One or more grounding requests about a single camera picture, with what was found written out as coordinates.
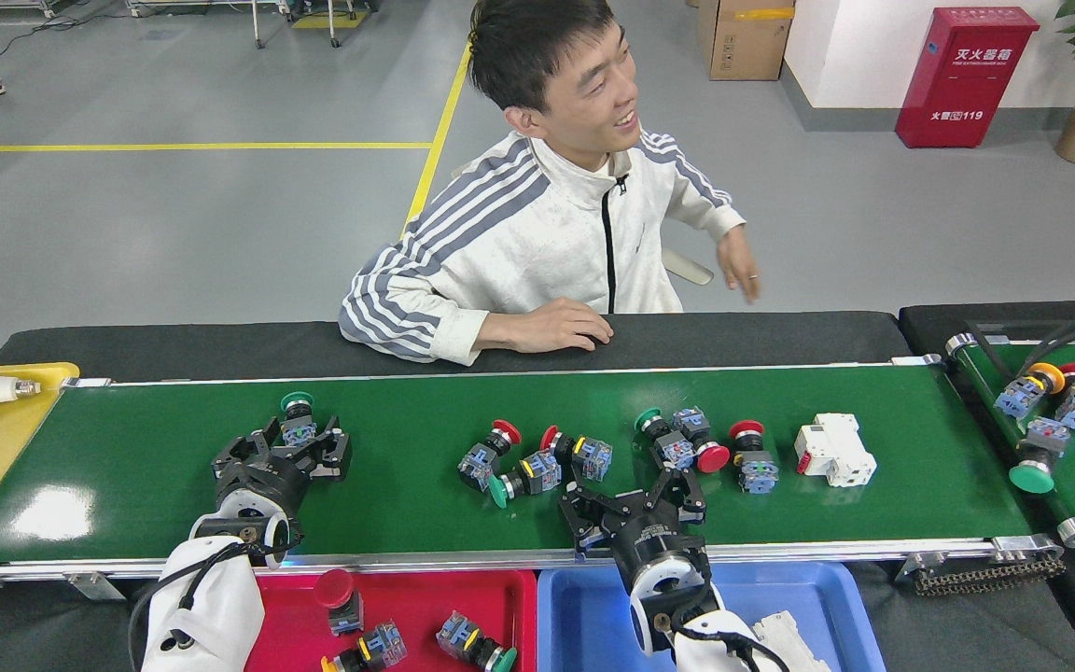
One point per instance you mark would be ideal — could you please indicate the yellow push button switch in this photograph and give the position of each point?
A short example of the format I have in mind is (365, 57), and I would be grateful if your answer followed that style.
(1013, 397)
(386, 642)

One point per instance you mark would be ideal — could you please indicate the person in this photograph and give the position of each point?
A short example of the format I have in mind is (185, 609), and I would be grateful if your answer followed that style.
(500, 243)

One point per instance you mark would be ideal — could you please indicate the cardboard box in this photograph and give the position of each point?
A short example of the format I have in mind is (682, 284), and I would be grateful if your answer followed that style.
(743, 42)

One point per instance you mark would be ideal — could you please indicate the white circuit breaker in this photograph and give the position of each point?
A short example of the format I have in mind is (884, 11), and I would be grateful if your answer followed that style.
(794, 644)
(836, 448)

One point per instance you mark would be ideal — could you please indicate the person's left hand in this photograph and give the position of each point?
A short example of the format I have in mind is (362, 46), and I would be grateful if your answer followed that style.
(741, 261)

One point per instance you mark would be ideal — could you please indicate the long green conveyor belt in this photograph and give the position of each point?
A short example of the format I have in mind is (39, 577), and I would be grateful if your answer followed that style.
(127, 467)

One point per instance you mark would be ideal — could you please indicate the red plastic tray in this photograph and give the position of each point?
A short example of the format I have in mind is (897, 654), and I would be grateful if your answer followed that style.
(407, 597)

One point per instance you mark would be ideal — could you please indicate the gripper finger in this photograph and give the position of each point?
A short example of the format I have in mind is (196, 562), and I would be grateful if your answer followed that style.
(248, 446)
(598, 521)
(328, 457)
(682, 499)

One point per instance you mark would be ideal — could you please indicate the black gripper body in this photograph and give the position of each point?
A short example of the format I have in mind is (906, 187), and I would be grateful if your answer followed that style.
(267, 483)
(659, 537)

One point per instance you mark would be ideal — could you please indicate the blue plastic tray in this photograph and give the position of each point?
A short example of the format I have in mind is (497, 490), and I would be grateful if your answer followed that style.
(584, 616)

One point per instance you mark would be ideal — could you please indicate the person's right hand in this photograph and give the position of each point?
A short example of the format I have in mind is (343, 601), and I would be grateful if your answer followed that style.
(556, 327)

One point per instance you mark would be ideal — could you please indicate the red fire extinguisher cabinet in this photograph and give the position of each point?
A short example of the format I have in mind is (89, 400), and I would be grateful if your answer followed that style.
(967, 84)

